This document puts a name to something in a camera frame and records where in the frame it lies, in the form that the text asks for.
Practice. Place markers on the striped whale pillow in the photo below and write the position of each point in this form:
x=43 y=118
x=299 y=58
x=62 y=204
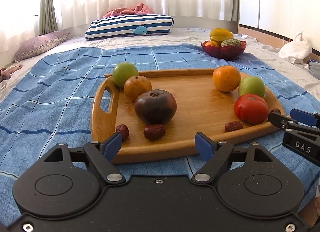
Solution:
x=129 y=25

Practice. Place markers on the bright orange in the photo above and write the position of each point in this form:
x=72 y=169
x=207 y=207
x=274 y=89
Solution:
x=226 y=78

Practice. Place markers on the brown clothes pile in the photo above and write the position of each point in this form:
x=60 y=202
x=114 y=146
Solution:
x=7 y=72

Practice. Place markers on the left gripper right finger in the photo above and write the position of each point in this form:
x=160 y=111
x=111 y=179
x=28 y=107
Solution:
x=218 y=156

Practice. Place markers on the yellow starfruit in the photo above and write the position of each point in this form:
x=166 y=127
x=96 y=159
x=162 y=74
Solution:
x=219 y=35

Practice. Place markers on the red fruit bowl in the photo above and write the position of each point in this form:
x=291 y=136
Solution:
x=226 y=52

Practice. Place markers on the orange in bowl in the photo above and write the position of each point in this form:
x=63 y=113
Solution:
x=211 y=43

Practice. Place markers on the white bedsheet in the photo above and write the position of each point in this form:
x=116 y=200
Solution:
x=265 y=53

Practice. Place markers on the dark purple tomato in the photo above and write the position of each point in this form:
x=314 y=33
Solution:
x=155 y=107

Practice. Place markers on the white cloth bundle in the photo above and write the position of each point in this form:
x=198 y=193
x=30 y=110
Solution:
x=296 y=50

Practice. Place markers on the purple floral pillow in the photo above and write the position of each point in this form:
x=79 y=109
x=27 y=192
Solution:
x=39 y=45

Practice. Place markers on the pink crumpled blanket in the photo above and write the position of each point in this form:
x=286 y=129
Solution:
x=140 y=8

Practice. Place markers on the large green apple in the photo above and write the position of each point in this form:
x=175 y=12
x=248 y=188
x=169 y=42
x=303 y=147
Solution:
x=122 y=72

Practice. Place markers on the dull brownish orange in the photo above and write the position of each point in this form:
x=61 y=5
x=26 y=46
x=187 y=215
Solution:
x=135 y=86

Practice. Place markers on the green custard apple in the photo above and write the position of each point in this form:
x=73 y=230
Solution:
x=231 y=42

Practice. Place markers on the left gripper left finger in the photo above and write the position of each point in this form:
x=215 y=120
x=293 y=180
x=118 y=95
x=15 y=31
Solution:
x=98 y=157

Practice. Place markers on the dried red date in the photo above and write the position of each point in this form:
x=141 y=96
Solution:
x=124 y=131
x=233 y=126
x=154 y=132

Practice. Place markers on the wooden serving tray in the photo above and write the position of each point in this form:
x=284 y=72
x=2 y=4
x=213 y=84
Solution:
x=200 y=108

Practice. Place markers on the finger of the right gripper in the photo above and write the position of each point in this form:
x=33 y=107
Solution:
x=283 y=122
x=307 y=118

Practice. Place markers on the blue plaid cloth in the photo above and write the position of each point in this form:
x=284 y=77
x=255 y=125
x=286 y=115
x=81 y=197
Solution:
x=52 y=104

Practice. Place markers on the small green apple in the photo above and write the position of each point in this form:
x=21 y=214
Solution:
x=251 y=85

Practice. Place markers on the red tomato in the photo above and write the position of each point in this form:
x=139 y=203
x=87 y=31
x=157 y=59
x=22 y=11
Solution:
x=251 y=108

